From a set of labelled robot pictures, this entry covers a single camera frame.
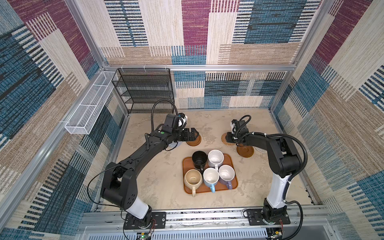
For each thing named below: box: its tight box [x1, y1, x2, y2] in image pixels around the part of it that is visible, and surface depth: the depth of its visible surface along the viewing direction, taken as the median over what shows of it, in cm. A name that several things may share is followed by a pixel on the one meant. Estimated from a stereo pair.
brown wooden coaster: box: [186, 134, 202, 147], surface depth 104 cm
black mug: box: [192, 150, 208, 173], surface depth 87 cm
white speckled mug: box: [207, 149, 225, 171], surface depth 89 cm
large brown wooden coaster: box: [236, 145, 255, 158], surface depth 99 cm
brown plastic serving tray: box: [183, 153, 239, 194], surface depth 84 cm
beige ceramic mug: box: [184, 169, 203, 197], surface depth 80 cm
